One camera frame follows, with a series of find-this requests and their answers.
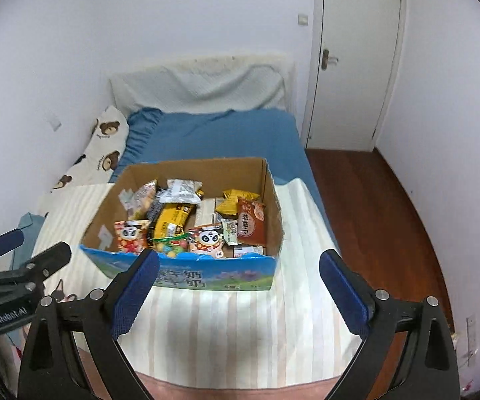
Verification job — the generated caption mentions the white grey snack packet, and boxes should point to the white grey snack packet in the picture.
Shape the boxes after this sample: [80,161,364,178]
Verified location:
[159,179,203,205]

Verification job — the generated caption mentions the white pillow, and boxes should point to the white pillow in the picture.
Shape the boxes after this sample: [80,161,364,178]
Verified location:
[110,53,295,116]

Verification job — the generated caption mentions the clear white snack packet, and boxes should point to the clear white snack packet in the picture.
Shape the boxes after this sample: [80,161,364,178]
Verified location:
[194,198,218,227]

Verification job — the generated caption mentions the brown cake snack packet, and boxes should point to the brown cake snack packet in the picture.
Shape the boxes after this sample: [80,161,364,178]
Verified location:
[237,198,266,246]

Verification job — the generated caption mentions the green candy bag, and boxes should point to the green candy bag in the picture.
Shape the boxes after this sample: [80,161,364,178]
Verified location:
[151,234,189,258]

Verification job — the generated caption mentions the panda snack packet orange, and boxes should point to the panda snack packet orange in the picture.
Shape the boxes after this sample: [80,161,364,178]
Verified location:
[114,219,151,255]

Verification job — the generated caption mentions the bear print pillow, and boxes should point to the bear print pillow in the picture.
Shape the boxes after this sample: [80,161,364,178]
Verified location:
[51,106,129,191]

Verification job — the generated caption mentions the red white packet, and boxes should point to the red white packet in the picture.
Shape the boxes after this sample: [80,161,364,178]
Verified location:
[234,246,265,258]

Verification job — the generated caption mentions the wall light switch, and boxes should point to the wall light switch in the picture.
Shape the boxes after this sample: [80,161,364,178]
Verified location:
[298,14,308,25]

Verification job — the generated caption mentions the cardboard milk box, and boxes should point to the cardboard milk box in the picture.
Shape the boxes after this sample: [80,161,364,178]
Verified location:
[81,157,284,291]

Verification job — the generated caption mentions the wall socket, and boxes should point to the wall socket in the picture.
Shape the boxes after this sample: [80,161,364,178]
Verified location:
[467,314,477,367]

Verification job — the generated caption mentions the striped cat blanket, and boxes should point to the striped cat blanket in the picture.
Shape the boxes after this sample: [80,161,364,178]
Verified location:
[0,177,364,400]

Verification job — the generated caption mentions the yellow crinkled snack bag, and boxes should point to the yellow crinkled snack bag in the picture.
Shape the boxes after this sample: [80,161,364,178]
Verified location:
[216,189,260,216]

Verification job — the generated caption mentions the door handle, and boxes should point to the door handle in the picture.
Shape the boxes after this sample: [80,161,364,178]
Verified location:
[321,49,339,70]

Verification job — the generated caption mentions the white door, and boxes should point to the white door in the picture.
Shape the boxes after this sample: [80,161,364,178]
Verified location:
[301,0,406,152]

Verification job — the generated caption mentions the large yellow black snack bag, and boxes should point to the large yellow black snack bag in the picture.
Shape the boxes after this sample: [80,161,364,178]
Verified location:
[145,200,194,247]

